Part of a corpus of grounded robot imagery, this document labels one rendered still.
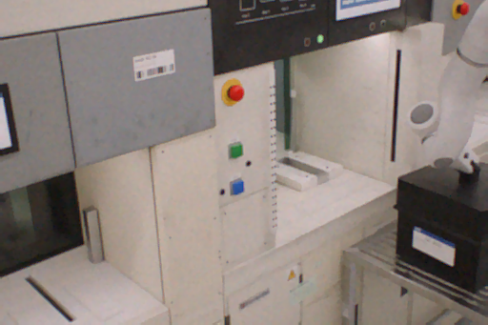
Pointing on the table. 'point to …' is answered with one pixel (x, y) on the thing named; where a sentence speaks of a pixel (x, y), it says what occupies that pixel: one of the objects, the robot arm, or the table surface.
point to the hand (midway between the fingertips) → (467, 172)
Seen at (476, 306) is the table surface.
